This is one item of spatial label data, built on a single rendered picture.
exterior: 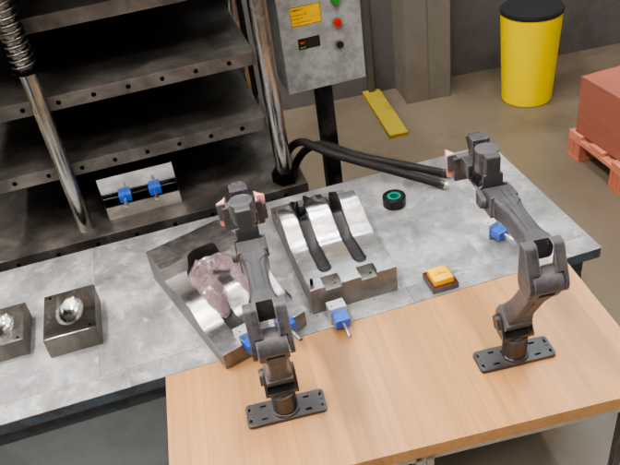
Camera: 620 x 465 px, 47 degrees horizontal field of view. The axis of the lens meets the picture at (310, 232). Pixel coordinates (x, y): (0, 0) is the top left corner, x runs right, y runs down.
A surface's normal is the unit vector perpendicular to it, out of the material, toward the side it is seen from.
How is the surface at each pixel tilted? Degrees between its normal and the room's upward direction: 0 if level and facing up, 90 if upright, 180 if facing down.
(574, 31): 90
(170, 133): 0
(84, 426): 90
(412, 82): 90
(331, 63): 90
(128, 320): 0
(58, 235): 0
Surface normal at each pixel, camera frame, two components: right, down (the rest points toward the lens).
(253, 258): -0.12, -0.81
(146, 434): 0.28, 0.54
